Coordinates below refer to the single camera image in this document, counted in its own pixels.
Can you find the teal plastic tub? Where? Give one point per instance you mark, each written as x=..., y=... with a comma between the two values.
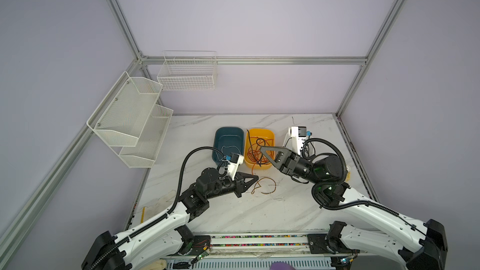
x=228, y=140

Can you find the white mesh shelf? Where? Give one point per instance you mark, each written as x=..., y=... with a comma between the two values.
x=121, y=117
x=145, y=153

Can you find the white plastic tub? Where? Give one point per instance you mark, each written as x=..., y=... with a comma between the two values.
x=291, y=142

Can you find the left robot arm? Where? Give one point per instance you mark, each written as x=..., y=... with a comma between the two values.
x=167, y=232

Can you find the cream cloth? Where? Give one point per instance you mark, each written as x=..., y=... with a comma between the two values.
x=157, y=265

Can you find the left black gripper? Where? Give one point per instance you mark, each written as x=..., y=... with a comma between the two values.
x=240, y=186

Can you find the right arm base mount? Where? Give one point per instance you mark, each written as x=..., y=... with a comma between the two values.
x=330, y=242

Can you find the purple object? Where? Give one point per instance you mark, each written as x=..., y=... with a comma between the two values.
x=281, y=266

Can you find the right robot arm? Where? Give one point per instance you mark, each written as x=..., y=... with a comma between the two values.
x=414, y=244

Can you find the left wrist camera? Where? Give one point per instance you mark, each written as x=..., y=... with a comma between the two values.
x=233, y=162

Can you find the yellow plastic tub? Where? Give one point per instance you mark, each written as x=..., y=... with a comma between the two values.
x=255, y=138

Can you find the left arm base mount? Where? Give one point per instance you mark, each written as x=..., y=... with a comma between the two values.
x=181, y=241

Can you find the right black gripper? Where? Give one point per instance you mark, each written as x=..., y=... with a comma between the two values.
x=286, y=160

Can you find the upper white mesh shelf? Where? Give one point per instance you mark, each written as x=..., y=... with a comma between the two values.
x=121, y=117

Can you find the white wire basket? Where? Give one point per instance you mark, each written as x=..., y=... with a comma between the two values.
x=188, y=71

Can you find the lower white mesh shelf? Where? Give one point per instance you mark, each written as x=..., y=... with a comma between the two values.
x=145, y=153

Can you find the aluminium front rail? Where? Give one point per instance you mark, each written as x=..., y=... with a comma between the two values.
x=258, y=245

